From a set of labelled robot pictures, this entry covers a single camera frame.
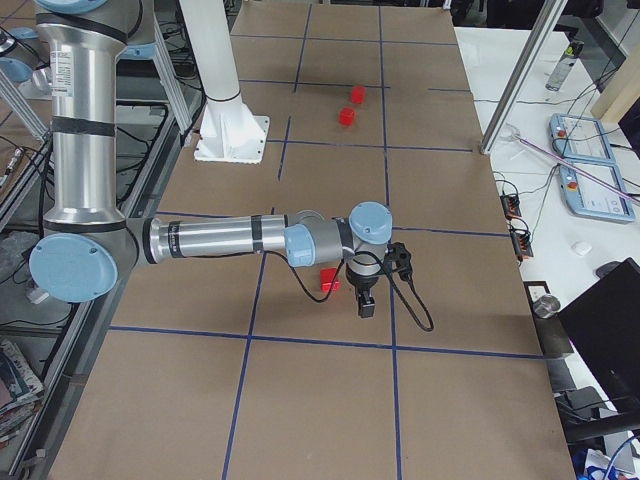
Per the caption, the white camera pedestal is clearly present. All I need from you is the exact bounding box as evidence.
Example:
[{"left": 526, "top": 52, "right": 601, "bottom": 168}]
[{"left": 180, "top": 0, "right": 270, "bottom": 164}]

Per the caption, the upper teach pendant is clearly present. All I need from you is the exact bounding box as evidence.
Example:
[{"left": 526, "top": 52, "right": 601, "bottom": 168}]
[{"left": 549, "top": 113, "right": 615, "bottom": 163}]

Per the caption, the metal cup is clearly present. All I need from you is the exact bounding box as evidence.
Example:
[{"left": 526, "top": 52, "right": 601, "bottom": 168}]
[{"left": 532, "top": 294, "right": 561, "bottom": 319}]

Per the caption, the black laptop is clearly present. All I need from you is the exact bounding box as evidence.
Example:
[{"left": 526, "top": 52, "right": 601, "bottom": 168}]
[{"left": 558, "top": 258, "right": 639, "bottom": 412}]

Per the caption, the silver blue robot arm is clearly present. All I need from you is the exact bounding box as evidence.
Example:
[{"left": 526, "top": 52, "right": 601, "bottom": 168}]
[{"left": 29, "top": 1, "right": 392, "bottom": 318}]

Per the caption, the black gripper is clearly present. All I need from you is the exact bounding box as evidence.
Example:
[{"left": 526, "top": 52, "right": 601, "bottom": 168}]
[{"left": 346, "top": 252, "right": 383, "bottom": 318}]

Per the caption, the stack of books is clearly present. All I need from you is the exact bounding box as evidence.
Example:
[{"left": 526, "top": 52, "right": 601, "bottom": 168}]
[{"left": 1, "top": 338, "right": 44, "bottom": 448}]

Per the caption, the reacher grabber stick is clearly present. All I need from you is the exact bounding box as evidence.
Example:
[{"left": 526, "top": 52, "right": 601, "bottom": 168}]
[{"left": 501, "top": 123, "right": 639, "bottom": 205}]

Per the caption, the red block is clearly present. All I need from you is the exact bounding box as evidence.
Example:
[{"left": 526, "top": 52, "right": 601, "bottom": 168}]
[
  {"left": 320, "top": 268, "right": 340, "bottom": 293},
  {"left": 338, "top": 107, "right": 356, "bottom": 126},
  {"left": 350, "top": 85, "right": 366, "bottom": 105}
]

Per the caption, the aluminium frame post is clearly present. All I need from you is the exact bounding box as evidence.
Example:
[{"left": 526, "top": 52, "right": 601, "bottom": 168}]
[{"left": 479, "top": 0, "right": 568, "bottom": 155}]

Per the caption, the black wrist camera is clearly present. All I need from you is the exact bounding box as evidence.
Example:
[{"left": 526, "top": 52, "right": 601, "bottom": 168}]
[{"left": 385, "top": 242, "right": 413, "bottom": 283}]

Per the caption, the teach pendant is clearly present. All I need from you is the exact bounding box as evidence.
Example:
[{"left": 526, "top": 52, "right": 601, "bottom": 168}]
[
  {"left": 549, "top": 113, "right": 615, "bottom": 163},
  {"left": 559, "top": 160, "right": 636, "bottom": 223}
]

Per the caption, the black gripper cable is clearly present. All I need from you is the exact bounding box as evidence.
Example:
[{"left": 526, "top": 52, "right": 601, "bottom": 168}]
[{"left": 262, "top": 242, "right": 435, "bottom": 333}]

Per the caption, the lower teach pendant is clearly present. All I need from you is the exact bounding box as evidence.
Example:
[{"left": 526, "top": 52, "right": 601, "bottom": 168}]
[{"left": 559, "top": 160, "right": 636, "bottom": 223}]

